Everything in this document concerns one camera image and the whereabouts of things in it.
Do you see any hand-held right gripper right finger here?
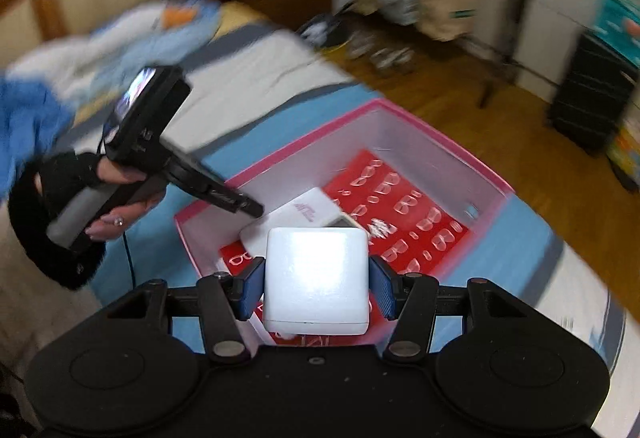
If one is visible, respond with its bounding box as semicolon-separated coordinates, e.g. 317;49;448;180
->
369;255;533;364

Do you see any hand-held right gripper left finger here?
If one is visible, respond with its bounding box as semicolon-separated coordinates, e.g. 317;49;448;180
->
102;257;266;366

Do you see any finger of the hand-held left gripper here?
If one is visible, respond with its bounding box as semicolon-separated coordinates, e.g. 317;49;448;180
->
170;153;264;219

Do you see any white square charger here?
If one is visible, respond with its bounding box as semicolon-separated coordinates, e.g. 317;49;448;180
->
263;227;371;335

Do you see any cream box with pink print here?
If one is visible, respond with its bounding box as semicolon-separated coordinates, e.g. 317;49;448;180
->
240;187;368;264

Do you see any pink cardboard box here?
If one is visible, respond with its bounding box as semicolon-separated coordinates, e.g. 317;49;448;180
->
174;98;516;349

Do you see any person's left hand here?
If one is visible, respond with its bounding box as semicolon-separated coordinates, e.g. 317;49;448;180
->
85;161;168;241

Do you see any red printed cloth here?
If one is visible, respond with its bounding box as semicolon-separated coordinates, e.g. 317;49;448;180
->
217;148;471;346

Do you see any blue fleece cloth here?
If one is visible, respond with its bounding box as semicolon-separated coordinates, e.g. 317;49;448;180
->
0;78;76;204

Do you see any yellow orange fitted sheet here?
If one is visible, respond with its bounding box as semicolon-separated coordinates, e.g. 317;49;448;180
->
210;1;273;39

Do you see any black bag with white label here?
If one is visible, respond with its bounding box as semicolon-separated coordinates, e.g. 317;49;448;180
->
297;13;351;49

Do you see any white shoe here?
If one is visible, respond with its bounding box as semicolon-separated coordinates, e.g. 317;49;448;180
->
350;31;373;59

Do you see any translucent slipper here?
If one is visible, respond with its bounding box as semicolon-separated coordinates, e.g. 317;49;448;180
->
370;46;398;74
395;46;417;73

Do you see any white blue printed bag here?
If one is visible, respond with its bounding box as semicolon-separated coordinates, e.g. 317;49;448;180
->
377;0;421;24

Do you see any colourful gift bag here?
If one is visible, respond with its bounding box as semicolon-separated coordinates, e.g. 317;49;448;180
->
607;118;640;191

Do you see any black suitcase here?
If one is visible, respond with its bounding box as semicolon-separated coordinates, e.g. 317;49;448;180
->
547;31;640;154

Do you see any paper bag with green print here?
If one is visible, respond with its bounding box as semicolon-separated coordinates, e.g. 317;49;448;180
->
420;0;481;42

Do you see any teal tote bag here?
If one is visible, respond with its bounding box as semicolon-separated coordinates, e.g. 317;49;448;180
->
592;0;640;66

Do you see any black cable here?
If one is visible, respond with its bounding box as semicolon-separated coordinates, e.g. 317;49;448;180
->
120;218;138;289

